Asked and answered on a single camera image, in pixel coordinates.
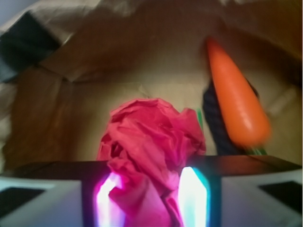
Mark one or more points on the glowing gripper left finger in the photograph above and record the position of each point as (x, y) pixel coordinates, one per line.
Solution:
(60, 194)

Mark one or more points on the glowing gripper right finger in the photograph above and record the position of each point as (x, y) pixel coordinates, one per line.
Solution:
(241, 191)

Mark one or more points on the red paper ball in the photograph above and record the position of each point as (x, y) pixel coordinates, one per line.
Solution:
(147, 142)

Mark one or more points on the orange toy carrot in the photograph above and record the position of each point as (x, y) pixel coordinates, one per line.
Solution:
(244, 118)

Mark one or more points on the green rectangular block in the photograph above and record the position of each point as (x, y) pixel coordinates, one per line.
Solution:
(200, 118)

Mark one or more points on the brown paper bag bin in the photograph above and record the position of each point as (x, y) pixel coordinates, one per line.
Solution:
(114, 51)

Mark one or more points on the black tape piece right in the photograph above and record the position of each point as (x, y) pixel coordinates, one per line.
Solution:
(25, 43)

